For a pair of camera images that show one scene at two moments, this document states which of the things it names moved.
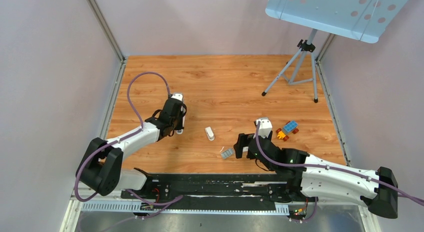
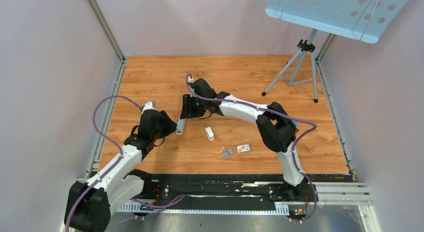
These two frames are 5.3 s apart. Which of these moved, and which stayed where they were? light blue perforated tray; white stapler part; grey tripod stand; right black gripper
Moved: right black gripper
Stayed: grey tripod stand; white stapler part; light blue perforated tray
